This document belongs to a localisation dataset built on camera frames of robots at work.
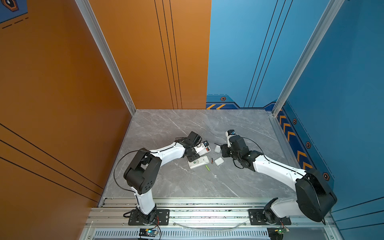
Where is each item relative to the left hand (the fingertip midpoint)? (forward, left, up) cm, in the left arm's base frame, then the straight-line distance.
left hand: (193, 150), depth 95 cm
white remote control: (-6, -5, -1) cm, 8 cm away
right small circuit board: (-41, -42, -2) cm, 59 cm away
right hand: (-2, -16, +8) cm, 18 cm away
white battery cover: (-6, -16, -1) cm, 17 cm away
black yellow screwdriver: (+2, -15, +4) cm, 16 cm away
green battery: (-11, -9, -2) cm, 14 cm away
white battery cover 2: (0, -15, +2) cm, 15 cm away
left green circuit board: (-42, +21, -5) cm, 47 cm away
